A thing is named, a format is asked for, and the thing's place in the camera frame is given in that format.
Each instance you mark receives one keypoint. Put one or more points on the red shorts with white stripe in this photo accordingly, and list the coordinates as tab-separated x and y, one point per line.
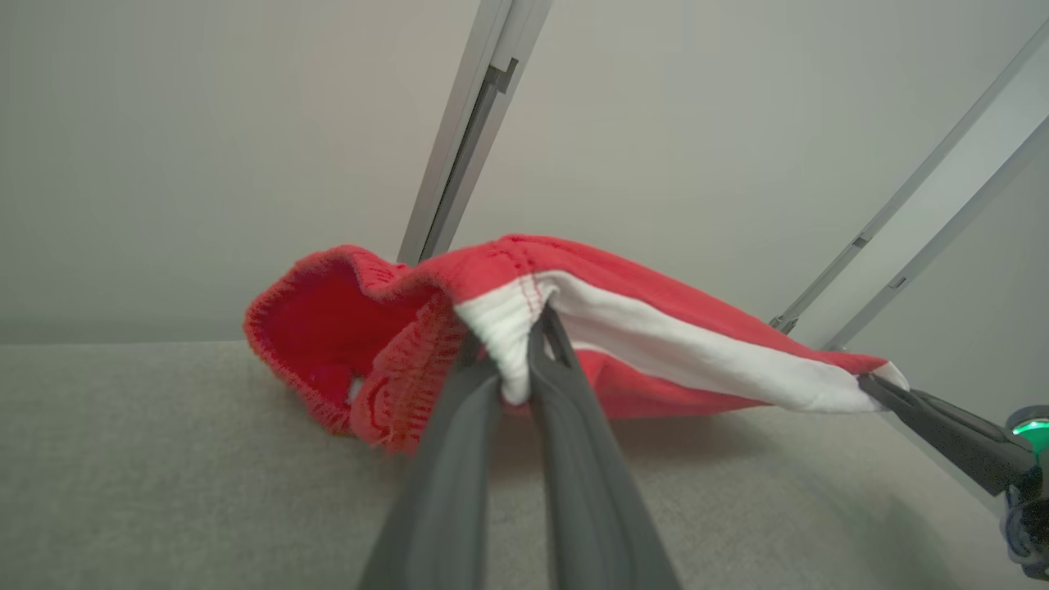
656	295

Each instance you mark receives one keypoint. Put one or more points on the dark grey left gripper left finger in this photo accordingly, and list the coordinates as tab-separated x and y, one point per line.
442	492

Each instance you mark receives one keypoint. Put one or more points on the grey aluminium post with slot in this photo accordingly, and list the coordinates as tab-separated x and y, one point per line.
459	164

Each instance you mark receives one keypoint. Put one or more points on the grey aluminium frame rail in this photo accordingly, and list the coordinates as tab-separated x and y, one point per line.
858	239
897	283

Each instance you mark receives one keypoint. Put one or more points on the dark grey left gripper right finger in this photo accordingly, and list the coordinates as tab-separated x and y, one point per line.
590	492

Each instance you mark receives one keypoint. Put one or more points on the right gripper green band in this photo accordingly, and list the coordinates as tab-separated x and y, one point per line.
1034	508

